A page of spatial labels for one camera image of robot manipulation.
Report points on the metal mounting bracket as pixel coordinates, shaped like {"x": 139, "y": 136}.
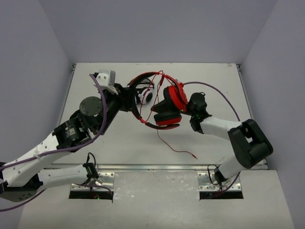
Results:
{"x": 103, "y": 183}
{"x": 207, "y": 183}

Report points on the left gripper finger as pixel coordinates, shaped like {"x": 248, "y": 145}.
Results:
{"x": 132, "y": 107}
{"x": 130, "y": 93}

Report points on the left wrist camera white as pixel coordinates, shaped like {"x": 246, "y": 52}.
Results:
{"x": 106, "y": 80}

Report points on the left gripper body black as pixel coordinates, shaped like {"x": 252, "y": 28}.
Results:
{"x": 128, "y": 98}

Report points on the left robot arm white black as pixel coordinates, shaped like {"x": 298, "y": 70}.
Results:
{"x": 26, "y": 177}

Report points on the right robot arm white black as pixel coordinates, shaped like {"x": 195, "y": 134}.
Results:
{"x": 249, "y": 143}

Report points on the left metal mounting bracket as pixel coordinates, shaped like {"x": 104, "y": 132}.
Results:
{"x": 103, "y": 183}

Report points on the aluminium rail front edge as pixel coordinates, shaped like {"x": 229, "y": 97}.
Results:
{"x": 263, "y": 166}

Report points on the white black headphones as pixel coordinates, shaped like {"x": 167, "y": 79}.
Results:
{"x": 144, "y": 91}

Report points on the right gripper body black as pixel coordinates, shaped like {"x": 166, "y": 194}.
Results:
{"x": 188, "y": 111}

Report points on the red black headphones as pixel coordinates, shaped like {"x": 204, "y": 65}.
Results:
{"x": 173, "y": 94}

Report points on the right metal mounting bracket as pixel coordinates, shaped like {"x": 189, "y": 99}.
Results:
{"x": 207, "y": 183}

